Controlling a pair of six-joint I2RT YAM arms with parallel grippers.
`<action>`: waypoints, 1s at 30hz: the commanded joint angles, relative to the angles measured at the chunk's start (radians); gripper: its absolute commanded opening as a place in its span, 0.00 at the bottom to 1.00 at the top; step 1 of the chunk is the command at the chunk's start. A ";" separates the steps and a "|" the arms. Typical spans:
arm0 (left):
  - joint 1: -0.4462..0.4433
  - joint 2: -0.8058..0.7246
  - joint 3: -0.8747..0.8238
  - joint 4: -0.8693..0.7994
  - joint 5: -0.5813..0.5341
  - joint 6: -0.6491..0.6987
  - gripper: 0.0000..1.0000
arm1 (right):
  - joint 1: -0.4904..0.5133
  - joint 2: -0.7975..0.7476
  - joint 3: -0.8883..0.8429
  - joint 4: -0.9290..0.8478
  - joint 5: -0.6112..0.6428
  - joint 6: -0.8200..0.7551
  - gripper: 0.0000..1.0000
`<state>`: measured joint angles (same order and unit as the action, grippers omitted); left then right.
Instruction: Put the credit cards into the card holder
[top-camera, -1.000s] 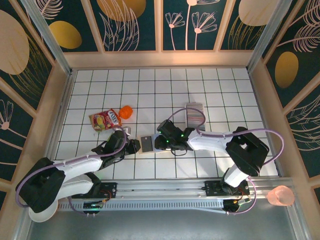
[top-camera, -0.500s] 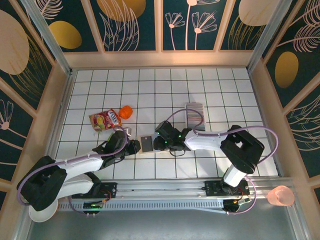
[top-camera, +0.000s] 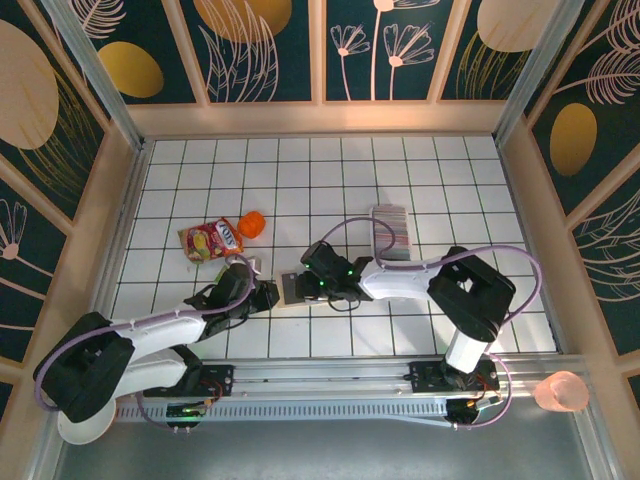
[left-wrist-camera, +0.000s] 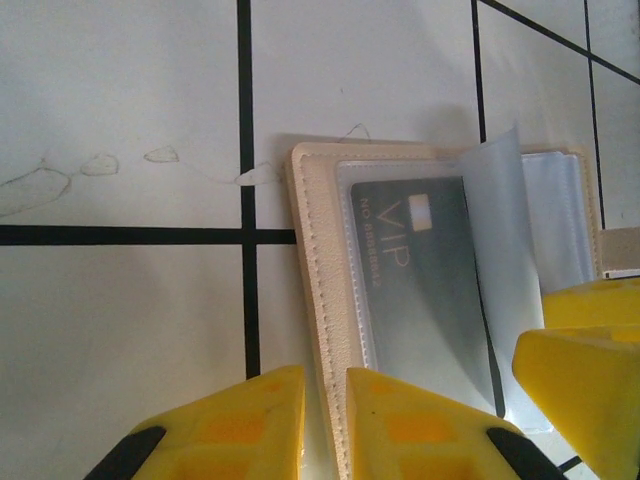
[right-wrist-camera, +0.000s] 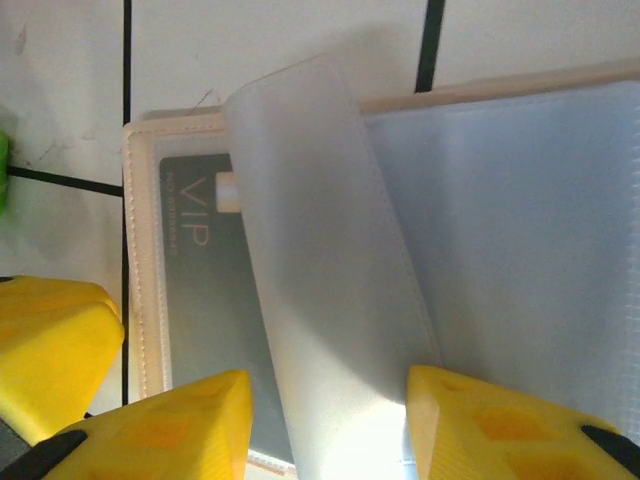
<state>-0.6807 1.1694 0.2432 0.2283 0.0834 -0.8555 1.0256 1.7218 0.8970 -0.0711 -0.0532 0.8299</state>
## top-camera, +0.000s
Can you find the beige card holder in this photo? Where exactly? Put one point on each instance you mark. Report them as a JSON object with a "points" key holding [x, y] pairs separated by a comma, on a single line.
{"points": [[286, 304]]}

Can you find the grey credit card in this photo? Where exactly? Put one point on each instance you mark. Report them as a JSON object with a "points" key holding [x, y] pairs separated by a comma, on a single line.
{"points": [[290, 287]]}

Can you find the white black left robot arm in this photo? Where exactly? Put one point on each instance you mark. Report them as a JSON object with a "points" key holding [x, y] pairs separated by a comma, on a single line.
{"points": [[165, 330]]}

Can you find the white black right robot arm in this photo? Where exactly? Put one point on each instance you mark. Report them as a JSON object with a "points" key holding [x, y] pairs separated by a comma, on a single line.
{"points": [[400, 282]]}

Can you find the stack of assorted credit cards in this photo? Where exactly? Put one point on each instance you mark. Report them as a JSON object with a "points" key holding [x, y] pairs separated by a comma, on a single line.
{"points": [[395, 235]]}

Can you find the red snack bag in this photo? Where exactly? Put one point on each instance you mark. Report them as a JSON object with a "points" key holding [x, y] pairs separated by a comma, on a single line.
{"points": [[210, 242]]}

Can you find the orange ball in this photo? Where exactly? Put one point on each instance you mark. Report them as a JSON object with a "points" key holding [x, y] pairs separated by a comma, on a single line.
{"points": [[251, 224]]}

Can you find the white bowl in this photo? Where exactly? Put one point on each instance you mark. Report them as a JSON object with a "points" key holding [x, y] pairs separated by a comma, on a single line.
{"points": [[85, 431]]}

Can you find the pink plastic cup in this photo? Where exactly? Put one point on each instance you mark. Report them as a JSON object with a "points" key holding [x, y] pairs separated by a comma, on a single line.
{"points": [[560, 392]]}

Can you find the aluminium mounting rail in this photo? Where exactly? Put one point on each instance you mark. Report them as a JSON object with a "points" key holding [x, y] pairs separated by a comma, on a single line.
{"points": [[320, 380]]}

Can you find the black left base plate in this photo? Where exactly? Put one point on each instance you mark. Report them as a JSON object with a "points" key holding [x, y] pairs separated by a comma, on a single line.
{"points": [[220, 380]]}

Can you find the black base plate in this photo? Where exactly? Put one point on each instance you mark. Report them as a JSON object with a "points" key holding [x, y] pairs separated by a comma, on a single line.
{"points": [[220, 380], [425, 377]]}

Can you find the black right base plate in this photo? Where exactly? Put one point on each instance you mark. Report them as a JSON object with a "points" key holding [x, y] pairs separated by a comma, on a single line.
{"points": [[425, 377]]}

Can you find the aluminium frame post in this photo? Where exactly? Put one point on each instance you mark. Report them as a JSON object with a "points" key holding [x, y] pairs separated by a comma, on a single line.
{"points": [[102, 85], [534, 75]]}

